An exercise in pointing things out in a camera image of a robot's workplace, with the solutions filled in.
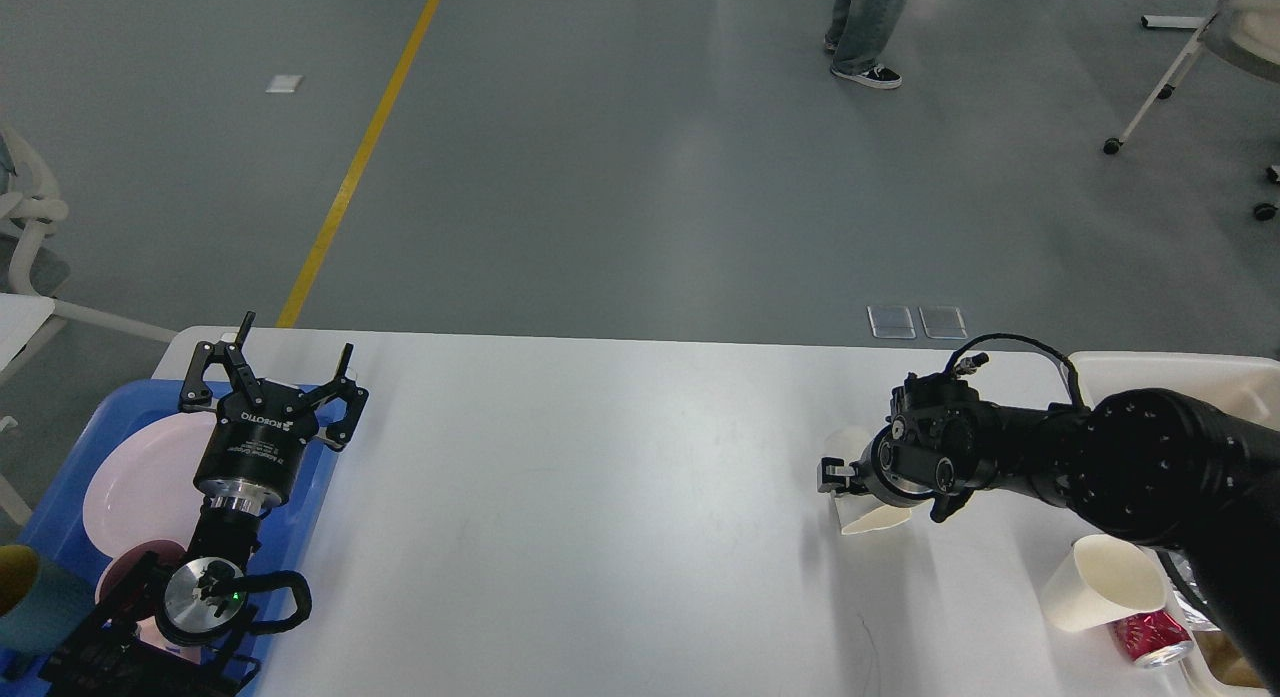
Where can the person in blue jeans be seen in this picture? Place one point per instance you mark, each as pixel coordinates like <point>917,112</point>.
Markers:
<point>858,33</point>

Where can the teal green mug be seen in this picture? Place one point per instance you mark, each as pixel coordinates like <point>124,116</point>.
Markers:
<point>41,605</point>

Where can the clear floor plate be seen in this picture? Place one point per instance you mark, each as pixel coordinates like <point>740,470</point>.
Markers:
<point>901,322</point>

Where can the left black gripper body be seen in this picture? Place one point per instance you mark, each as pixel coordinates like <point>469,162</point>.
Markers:
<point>254,454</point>

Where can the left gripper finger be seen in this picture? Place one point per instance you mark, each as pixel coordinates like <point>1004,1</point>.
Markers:
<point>195,394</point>
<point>341,388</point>

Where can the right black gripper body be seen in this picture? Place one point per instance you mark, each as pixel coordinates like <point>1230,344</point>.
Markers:
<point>881,482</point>

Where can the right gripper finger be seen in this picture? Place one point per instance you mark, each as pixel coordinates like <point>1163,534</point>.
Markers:
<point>839,477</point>
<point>944,506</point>

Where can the white side table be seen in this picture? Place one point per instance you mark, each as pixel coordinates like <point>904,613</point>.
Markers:
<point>22,317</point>

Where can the brown paper bag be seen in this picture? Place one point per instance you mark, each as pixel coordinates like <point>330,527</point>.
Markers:
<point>1225,661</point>

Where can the pink plate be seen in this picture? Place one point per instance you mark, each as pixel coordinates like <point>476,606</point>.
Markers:
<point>144,489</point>

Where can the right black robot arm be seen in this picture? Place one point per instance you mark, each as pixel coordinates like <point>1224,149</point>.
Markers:
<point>1152,467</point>

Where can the white paper cup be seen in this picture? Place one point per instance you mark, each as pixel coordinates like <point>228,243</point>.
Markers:
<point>857,514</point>
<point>1101,579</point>

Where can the red soda can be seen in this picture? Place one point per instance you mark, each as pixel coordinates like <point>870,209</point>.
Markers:
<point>1151,640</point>

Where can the aluminium foil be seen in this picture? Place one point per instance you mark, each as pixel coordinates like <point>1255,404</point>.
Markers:
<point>1198,615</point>

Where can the beige plastic bin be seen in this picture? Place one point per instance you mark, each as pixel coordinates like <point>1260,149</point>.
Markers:
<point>1247,388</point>

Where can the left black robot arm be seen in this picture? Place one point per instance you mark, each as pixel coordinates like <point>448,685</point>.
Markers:
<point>178,630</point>

